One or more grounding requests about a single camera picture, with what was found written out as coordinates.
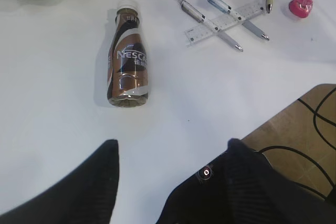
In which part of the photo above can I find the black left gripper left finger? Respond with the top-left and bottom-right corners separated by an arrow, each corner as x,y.
1,140 -> 119,223

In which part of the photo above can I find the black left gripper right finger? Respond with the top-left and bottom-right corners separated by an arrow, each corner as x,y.
158,139 -> 335,223

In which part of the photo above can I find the Nescafe coffee bottle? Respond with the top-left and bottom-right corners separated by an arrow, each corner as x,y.
107,0 -> 149,108

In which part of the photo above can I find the blue grey pen middle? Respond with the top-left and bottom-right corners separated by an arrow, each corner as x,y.
207,0 -> 270,40

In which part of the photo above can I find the pink pencil sharpener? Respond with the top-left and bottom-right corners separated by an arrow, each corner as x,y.
288,0 -> 313,18

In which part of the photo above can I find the grey pen left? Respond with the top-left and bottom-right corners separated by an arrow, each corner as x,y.
177,0 -> 244,52

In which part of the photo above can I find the clear plastic ruler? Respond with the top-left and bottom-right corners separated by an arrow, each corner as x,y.
184,0 -> 265,47

